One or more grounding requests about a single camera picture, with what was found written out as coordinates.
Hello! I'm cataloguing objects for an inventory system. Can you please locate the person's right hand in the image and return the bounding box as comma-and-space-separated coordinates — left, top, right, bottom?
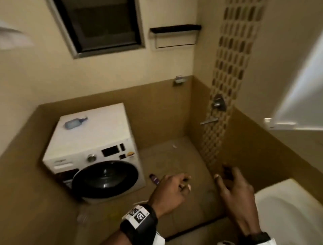
214, 164, 263, 237

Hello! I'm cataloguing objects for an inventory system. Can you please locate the person's left hand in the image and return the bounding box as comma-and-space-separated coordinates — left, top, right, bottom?
147, 173, 192, 219

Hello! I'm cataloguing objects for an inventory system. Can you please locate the purple shower gel bottle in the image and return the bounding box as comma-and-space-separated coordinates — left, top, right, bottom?
149, 173, 162, 186

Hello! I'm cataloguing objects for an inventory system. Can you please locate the white wash basin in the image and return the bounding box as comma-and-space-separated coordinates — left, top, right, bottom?
253, 178, 323, 245

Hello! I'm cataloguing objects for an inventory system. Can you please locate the white framed mirror cabinet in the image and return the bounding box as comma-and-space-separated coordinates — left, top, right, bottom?
263, 30, 323, 131

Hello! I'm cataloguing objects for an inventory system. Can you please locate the blue pump dispenser bottle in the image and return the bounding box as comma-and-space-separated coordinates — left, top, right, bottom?
63, 116, 88, 130

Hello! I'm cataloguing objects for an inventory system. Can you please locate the person's left forearm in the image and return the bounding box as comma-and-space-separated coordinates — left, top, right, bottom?
101, 230, 129, 245

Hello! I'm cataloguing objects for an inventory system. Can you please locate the black right wrist band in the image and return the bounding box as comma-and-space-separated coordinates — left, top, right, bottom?
237, 232, 272, 245

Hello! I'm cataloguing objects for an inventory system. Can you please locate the black wrist band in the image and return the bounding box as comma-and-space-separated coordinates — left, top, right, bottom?
237, 232, 272, 245
119, 203, 159, 245

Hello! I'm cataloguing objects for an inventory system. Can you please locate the black left wrist band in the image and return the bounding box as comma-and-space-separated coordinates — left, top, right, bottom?
119, 203, 159, 245

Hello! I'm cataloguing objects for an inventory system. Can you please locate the white plastic appliance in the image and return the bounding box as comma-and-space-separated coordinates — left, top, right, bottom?
42, 102, 147, 204

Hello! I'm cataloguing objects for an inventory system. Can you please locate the dark framed window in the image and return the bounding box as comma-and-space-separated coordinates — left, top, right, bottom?
45, 0, 146, 59

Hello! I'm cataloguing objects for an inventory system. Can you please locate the chrome wall soap dish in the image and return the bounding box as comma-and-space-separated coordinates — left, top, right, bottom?
173, 75, 187, 87

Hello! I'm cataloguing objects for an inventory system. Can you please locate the black shelf with wire rail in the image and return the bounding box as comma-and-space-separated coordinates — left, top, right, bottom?
149, 24, 202, 49

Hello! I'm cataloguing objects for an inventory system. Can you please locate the white wall mounted unit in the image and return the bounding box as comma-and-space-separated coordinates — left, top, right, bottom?
0, 20, 35, 50

